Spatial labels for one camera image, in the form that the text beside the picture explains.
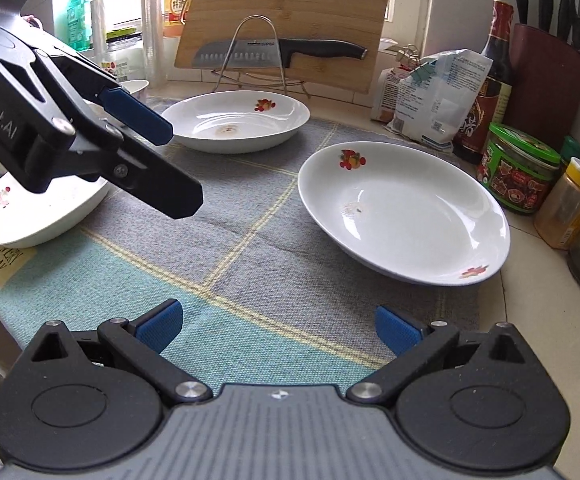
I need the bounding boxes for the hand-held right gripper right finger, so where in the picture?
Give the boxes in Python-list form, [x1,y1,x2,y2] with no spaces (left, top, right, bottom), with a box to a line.
[346,305,541,405]

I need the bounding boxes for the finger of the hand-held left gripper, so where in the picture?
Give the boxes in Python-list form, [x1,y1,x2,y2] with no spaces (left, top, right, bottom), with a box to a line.
[34,42,175,145]
[0,47,205,219]

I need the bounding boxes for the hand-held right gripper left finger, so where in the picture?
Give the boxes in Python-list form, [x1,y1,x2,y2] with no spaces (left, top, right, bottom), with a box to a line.
[30,299,213,405]

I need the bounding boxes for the white deep bowl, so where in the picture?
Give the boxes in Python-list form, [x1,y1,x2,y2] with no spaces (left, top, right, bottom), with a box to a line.
[0,172,110,249]

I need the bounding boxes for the large glass jar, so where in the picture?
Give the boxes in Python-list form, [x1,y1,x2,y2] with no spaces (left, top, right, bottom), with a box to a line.
[100,25,143,83]

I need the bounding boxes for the stack of clear plastic cups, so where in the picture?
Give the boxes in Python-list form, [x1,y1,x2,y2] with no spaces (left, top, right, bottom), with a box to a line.
[140,0,167,88]

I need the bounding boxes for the clear plastic wrap roll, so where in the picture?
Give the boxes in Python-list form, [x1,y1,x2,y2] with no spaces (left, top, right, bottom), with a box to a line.
[90,0,108,61]

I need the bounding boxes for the grey checked table cloth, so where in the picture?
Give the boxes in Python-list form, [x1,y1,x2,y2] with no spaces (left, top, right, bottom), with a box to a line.
[0,94,482,396]

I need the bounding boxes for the green dish soap bottle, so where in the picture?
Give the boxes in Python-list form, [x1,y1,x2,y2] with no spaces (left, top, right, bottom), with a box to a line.
[66,0,92,51]

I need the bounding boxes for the green-lidded sauce jar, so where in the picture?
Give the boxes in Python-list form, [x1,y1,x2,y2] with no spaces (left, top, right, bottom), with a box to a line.
[476,122,562,216]

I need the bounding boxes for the bamboo cutting board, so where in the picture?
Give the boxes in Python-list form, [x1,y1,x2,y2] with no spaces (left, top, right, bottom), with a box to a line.
[174,0,395,95]

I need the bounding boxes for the yellow-lidded spice bottle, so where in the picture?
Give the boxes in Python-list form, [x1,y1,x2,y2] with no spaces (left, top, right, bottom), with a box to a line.
[534,156,580,251]

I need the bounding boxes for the white plastic bag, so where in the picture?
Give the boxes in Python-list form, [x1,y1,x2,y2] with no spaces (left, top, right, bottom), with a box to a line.
[391,49,494,143]

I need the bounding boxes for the red and white packet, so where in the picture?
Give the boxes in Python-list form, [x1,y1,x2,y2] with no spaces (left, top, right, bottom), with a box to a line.
[370,67,411,123]

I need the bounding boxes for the dark soy sauce bottle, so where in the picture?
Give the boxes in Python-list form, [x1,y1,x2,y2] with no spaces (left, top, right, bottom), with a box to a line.
[452,0,516,165]

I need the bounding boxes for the green-capped bottle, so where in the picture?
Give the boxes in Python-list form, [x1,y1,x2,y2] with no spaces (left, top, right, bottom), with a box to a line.
[559,135,580,171]

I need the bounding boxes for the dark red knife block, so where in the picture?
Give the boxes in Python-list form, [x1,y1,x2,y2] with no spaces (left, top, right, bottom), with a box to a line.
[504,22,580,153]

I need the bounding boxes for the metal wire rack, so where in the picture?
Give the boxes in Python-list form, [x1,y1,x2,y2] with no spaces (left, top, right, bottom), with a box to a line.
[212,16,313,100]

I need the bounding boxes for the black-handled kitchen knife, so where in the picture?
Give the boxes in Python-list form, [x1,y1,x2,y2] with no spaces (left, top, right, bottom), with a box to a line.
[192,37,369,69]

